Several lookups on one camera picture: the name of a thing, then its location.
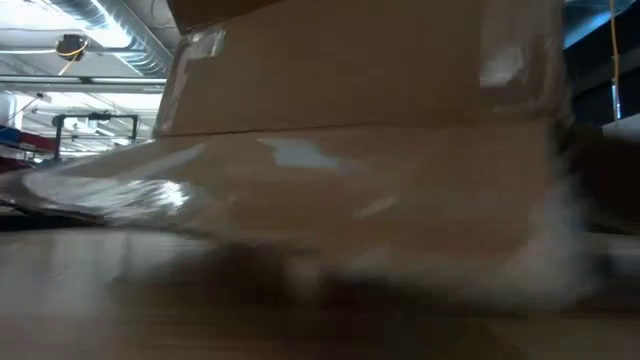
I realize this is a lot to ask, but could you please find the long LED light bar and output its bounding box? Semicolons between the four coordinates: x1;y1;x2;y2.
0;74;169;87

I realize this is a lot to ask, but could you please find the red cart with wheel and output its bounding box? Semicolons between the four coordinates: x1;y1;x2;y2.
0;124;59;174

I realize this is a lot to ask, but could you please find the white board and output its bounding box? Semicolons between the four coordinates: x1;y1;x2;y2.
602;113;640;141

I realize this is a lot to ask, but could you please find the silver ventilation duct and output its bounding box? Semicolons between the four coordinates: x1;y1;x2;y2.
47;0;176;76

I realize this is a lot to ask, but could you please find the distant black station frame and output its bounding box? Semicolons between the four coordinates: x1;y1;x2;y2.
52;113;140;161

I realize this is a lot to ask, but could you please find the black yellow cord reel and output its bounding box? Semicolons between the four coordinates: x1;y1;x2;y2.
55;33;90;64

